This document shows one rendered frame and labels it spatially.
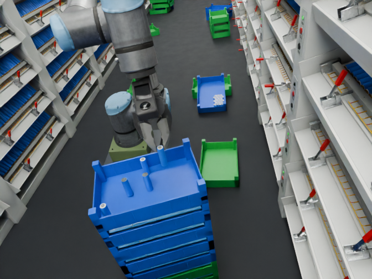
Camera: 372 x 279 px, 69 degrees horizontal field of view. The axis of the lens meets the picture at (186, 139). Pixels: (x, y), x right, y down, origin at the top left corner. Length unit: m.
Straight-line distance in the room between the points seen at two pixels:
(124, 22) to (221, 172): 1.04
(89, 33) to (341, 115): 0.62
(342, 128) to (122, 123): 1.09
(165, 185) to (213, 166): 0.74
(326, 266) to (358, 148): 0.40
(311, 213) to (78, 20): 0.87
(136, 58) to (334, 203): 0.58
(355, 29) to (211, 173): 1.07
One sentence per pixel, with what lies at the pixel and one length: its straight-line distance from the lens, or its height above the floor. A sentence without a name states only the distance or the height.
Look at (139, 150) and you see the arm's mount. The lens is 1.52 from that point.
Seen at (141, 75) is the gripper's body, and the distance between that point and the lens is 0.64.
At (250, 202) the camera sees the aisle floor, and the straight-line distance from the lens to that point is 1.36.
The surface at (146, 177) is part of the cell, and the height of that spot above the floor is 0.54.
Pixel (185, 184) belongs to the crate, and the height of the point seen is 0.48.
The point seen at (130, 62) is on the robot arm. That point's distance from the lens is 0.63.
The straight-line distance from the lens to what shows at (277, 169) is 1.37.
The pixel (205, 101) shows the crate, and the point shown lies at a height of 0.04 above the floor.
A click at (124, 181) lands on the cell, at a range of 0.77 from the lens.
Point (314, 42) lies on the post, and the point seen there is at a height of 0.78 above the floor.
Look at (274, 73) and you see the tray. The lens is 1.32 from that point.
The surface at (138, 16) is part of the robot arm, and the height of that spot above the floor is 0.94.
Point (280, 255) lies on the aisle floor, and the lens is 1.23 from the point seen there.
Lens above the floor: 1.08
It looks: 39 degrees down
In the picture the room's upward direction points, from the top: 10 degrees counter-clockwise
